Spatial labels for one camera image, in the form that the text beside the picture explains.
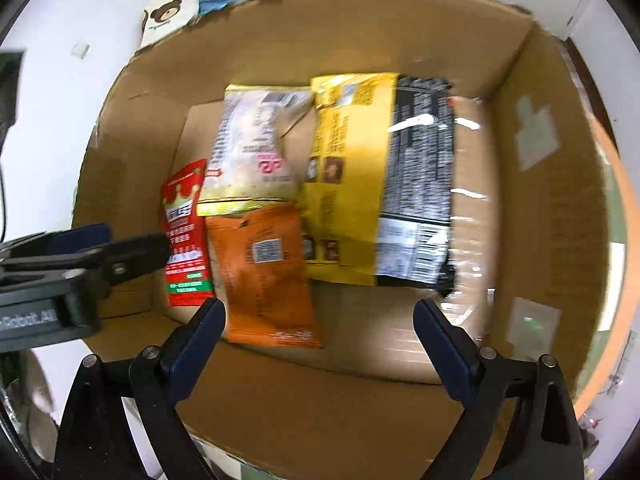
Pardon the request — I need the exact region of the orange snack packet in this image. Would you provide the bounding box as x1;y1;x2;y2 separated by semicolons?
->
205;203;323;350

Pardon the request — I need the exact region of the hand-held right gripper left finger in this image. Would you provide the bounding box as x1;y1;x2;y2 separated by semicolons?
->
52;298;227;480

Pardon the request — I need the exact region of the yellow snack packet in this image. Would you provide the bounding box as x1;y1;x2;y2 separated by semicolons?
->
301;73;399;287

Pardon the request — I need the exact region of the cardboard box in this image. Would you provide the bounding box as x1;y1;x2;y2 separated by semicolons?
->
70;0;608;480

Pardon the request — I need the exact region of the white bear print pillow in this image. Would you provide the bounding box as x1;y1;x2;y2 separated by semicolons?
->
137;0;200;50

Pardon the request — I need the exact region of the black snack packet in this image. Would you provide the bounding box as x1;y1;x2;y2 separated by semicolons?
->
375;75;457;297

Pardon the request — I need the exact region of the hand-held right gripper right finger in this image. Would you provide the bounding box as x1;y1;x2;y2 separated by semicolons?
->
413;298;586;480

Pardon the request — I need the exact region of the cream snack packet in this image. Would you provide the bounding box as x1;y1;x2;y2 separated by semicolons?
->
196;84;315;217

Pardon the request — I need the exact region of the red snack packet green stripe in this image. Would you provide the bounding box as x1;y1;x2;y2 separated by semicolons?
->
161;159;217;308

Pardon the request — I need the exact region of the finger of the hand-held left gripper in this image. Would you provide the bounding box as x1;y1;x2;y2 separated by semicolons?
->
0;223;112;267
0;232;172;292

